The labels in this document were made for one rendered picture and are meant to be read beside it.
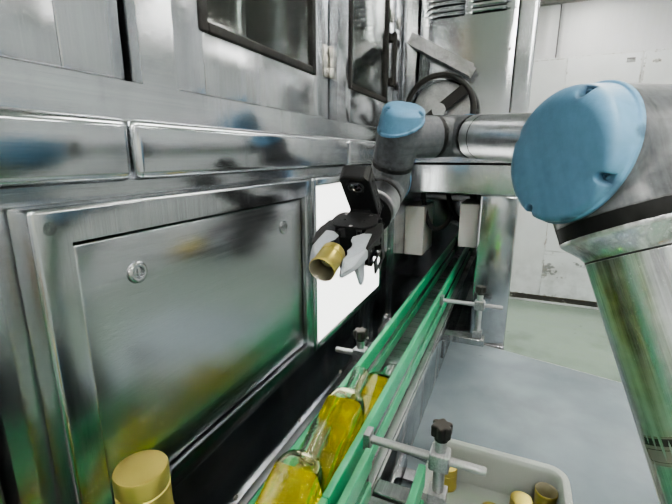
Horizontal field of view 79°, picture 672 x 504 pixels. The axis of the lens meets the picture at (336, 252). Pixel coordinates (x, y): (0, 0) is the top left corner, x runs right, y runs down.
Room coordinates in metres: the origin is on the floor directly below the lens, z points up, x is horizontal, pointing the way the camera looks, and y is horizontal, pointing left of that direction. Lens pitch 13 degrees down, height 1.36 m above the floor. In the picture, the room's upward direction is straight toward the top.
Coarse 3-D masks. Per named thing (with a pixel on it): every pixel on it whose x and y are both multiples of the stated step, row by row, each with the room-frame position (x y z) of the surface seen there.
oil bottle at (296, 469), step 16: (288, 464) 0.41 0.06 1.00; (304, 464) 0.41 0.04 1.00; (320, 464) 0.42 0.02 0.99; (272, 480) 0.40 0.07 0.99; (288, 480) 0.40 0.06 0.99; (304, 480) 0.39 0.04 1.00; (320, 480) 0.41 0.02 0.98; (272, 496) 0.38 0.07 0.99; (288, 496) 0.38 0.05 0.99; (304, 496) 0.38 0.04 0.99; (320, 496) 0.41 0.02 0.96
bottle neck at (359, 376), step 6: (354, 372) 0.62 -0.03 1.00; (360, 372) 0.61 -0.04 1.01; (366, 372) 0.62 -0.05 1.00; (354, 378) 0.60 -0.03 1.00; (360, 378) 0.60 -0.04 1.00; (366, 378) 0.61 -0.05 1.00; (348, 384) 0.60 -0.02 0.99; (354, 384) 0.59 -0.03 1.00; (360, 384) 0.60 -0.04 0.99; (360, 390) 0.59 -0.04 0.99
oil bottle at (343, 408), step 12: (336, 396) 0.56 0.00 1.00; (348, 396) 0.56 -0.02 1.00; (360, 396) 0.56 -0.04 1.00; (324, 408) 0.54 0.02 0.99; (336, 408) 0.54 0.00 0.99; (348, 408) 0.54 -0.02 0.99; (360, 408) 0.55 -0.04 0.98; (336, 420) 0.52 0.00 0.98; (348, 420) 0.52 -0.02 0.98; (360, 420) 0.55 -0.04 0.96; (336, 432) 0.50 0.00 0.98; (348, 432) 0.50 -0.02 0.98; (336, 444) 0.48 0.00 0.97; (348, 444) 0.50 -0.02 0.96; (324, 456) 0.47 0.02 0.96; (336, 456) 0.47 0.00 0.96; (324, 468) 0.45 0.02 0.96; (336, 468) 0.46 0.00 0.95
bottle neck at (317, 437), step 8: (312, 424) 0.48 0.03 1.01; (320, 424) 0.47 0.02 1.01; (328, 424) 0.48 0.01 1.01; (312, 432) 0.46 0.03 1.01; (320, 432) 0.46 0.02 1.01; (328, 432) 0.47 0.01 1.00; (304, 440) 0.46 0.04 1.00; (312, 440) 0.45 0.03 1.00; (320, 440) 0.45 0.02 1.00; (304, 448) 0.44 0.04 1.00; (312, 448) 0.44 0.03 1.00; (320, 448) 0.45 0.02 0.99; (320, 456) 0.44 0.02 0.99
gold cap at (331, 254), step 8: (328, 248) 0.51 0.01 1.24; (336, 248) 0.52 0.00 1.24; (320, 256) 0.50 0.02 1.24; (328, 256) 0.50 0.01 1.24; (336, 256) 0.51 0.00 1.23; (344, 256) 0.53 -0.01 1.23; (312, 264) 0.51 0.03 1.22; (320, 264) 0.53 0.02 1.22; (328, 264) 0.52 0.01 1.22; (336, 264) 0.50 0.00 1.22; (312, 272) 0.51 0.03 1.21; (320, 272) 0.52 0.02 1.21; (328, 272) 0.52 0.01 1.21; (320, 280) 0.50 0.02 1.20; (328, 280) 0.50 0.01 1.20
